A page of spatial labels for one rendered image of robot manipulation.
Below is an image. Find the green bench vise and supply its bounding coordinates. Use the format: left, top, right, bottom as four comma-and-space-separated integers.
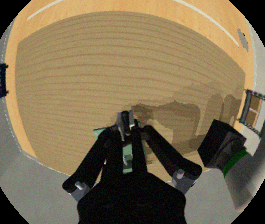
93, 111, 132, 174

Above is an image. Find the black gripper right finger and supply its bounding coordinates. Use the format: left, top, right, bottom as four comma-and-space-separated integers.
129, 110, 202, 206

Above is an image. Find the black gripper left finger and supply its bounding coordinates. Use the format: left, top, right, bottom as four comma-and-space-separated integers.
62, 112, 124, 208

